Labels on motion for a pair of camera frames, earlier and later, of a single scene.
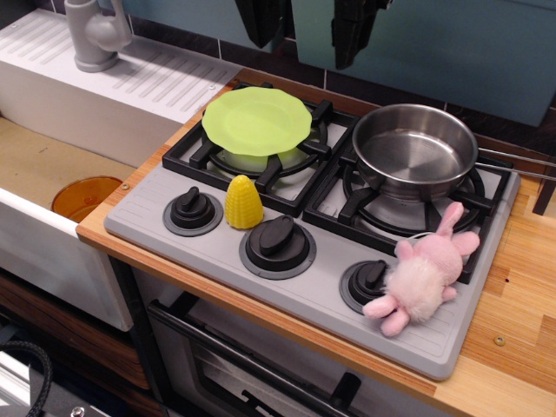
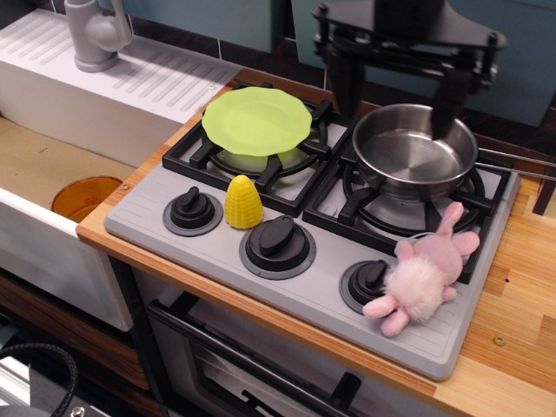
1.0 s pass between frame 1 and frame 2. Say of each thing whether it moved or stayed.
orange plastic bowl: stayed
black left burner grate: stayed
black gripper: moved
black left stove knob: stayed
